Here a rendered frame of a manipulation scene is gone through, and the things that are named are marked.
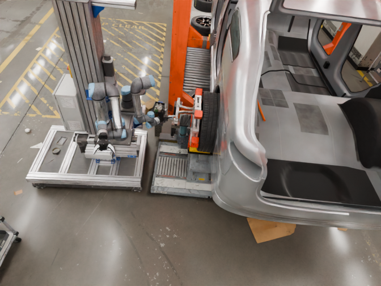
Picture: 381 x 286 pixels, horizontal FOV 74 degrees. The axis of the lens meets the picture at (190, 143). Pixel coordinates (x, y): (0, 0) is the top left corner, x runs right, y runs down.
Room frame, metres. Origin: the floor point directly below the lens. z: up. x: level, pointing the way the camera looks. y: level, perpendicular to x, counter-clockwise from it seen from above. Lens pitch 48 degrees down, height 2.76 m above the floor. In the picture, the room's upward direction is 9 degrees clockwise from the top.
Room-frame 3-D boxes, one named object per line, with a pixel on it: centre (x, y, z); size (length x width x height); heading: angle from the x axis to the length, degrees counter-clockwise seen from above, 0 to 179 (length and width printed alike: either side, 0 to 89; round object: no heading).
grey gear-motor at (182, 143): (2.33, -0.02, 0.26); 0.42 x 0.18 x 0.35; 94
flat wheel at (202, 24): (5.63, 0.07, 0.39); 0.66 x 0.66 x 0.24
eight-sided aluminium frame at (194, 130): (2.08, -0.01, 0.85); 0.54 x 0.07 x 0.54; 4
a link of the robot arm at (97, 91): (1.67, 0.84, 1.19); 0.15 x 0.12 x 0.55; 112
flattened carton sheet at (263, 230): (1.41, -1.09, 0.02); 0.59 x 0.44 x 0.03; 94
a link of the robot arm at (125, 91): (2.21, 0.78, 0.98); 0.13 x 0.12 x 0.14; 124
